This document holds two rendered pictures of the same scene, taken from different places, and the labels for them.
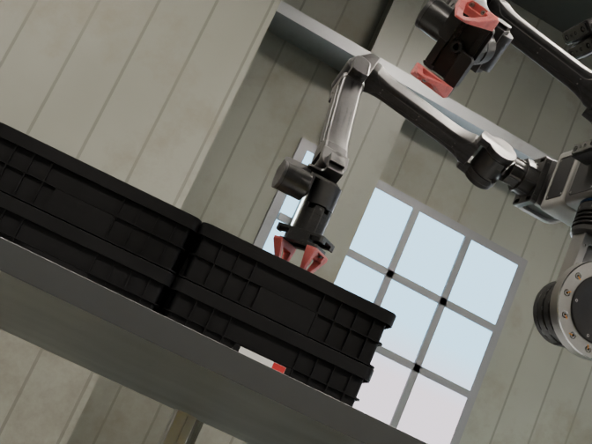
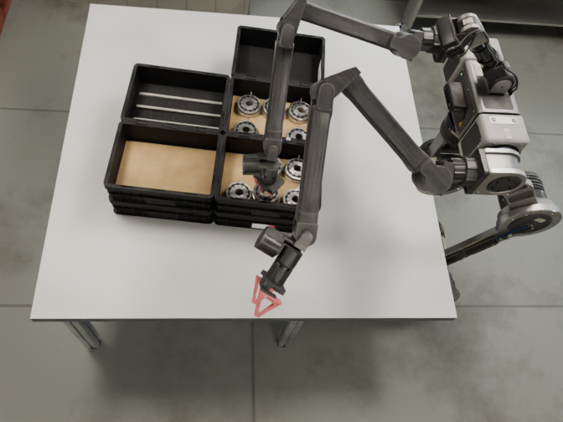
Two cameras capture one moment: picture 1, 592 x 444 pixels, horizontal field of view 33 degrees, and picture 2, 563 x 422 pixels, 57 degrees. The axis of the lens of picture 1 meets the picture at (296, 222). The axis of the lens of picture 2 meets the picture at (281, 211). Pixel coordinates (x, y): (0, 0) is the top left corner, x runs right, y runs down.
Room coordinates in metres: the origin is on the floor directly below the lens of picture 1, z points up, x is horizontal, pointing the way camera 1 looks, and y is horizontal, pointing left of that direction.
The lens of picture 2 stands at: (0.86, -0.07, 2.59)
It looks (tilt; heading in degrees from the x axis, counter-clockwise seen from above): 61 degrees down; 358
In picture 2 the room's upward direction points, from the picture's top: 15 degrees clockwise
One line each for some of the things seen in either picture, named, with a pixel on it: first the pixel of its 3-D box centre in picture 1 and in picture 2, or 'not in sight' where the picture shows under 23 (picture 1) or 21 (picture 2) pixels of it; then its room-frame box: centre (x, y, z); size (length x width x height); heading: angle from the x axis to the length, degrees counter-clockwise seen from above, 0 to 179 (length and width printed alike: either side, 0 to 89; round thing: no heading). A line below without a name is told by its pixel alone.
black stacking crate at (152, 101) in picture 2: not in sight; (178, 106); (2.17, 0.41, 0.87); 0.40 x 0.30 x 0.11; 98
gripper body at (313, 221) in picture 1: (310, 225); (269, 175); (1.85, -0.03, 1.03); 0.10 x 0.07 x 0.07; 61
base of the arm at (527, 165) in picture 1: (521, 175); (431, 39); (2.23, -0.44, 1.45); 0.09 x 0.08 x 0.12; 13
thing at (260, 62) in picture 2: not in sight; (278, 65); (2.53, 0.06, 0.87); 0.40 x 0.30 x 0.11; 98
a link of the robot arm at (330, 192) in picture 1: (320, 195); (269, 167); (1.84, -0.02, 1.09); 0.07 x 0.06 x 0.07; 104
